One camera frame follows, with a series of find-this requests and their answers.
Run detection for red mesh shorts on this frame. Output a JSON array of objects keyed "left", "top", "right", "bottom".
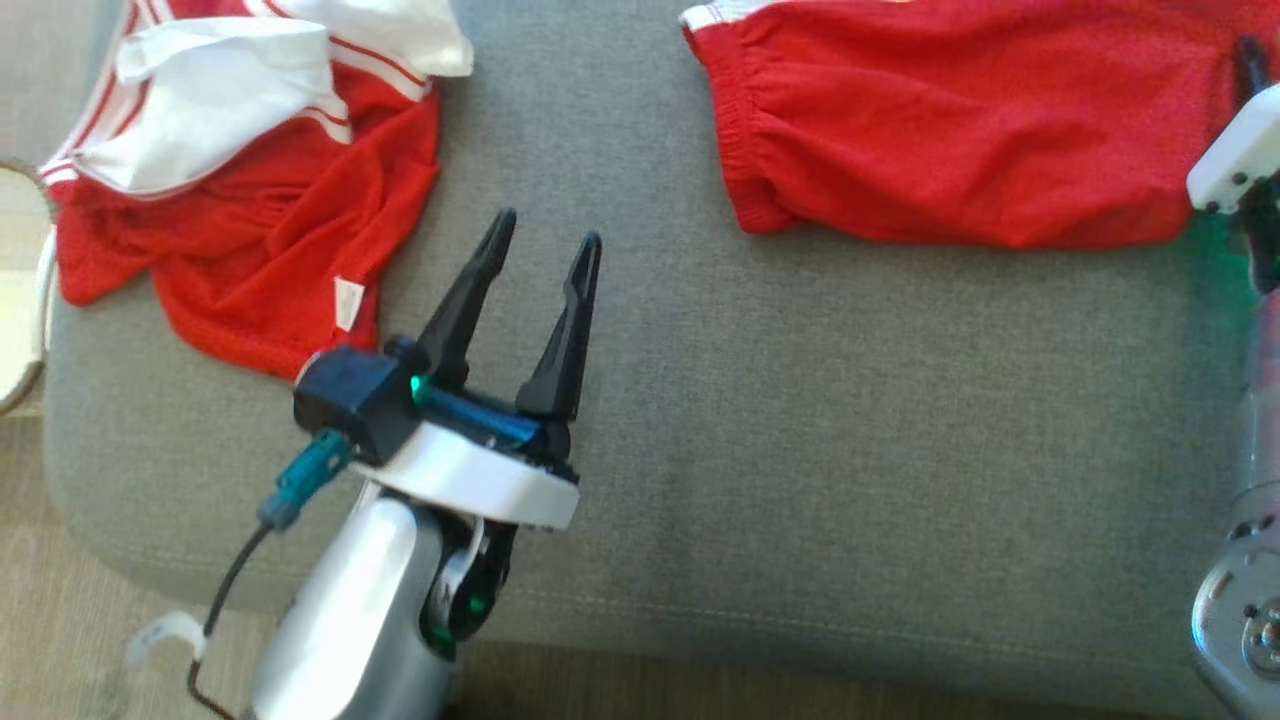
[{"left": 679, "top": 0, "right": 1280, "bottom": 250}]

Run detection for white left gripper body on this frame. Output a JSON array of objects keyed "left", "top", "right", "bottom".
[{"left": 352, "top": 384, "right": 582, "bottom": 532}]

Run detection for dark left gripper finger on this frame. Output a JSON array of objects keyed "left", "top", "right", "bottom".
[
  {"left": 515, "top": 231, "right": 604, "bottom": 422},
  {"left": 414, "top": 208, "right": 519, "bottom": 393}
]

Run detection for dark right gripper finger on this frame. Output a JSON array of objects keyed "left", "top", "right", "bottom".
[{"left": 1231, "top": 34, "right": 1273, "bottom": 103}]

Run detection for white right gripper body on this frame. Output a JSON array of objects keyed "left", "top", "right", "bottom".
[{"left": 1186, "top": 84, "right": 1280, "bottom": 217}]

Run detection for woven beige laundry basket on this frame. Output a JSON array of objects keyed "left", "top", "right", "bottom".
[{"left": 0, "top": 158, "right": 57, "bottom": 417}]

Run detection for left black cable teal plug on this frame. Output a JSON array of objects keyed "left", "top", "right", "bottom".
[{"left": 126, "top": 428, "right": 353, "bottom": 720}]

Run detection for grey sofa seat cushion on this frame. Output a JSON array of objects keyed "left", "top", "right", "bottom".
[{"left": 40, "top": 0, "right": 1280, "bottom": 717}]

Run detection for red white basketball jersey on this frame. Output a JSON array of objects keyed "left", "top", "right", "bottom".
[{"left": 37, "top": 0, "right": 475, "bottom": 384}]

